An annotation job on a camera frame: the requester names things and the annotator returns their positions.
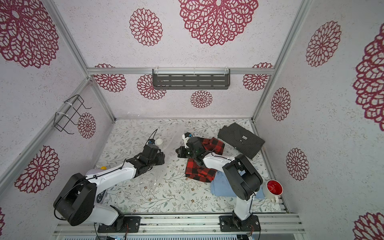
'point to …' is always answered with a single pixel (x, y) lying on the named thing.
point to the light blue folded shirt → (221, 186)
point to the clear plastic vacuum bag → (167, 138)
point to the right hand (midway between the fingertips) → (174, 149)
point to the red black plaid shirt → (194, 171)
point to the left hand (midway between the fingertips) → (161, 156)
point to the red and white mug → (272, 190)
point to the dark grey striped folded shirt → (240, 138)
